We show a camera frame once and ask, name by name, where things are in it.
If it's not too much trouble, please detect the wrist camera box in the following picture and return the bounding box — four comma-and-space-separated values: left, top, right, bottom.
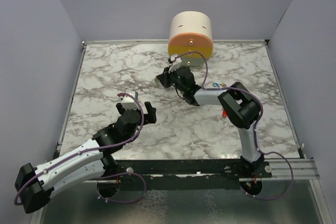
118, 91, 139, 110
168, 54, 182, 73

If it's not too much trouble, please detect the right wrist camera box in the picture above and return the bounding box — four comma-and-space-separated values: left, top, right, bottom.
168, 54, 182, 73

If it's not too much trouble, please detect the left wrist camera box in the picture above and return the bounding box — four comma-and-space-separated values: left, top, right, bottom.
118, 91, 139, 110

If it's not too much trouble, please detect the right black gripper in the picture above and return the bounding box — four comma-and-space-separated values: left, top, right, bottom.
156, 66, 186, 94

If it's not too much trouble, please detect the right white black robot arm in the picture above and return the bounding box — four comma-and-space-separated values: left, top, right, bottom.
156, 66, 264, 177

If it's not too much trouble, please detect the black mounting rail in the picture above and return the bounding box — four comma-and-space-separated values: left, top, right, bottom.
96, 158, 271, 196

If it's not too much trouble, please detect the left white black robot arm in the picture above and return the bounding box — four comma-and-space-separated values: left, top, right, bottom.
14, 102, 156, 214

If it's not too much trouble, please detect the round three-drawer storage box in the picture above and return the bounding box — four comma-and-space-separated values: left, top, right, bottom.
167, 11, 214, 67

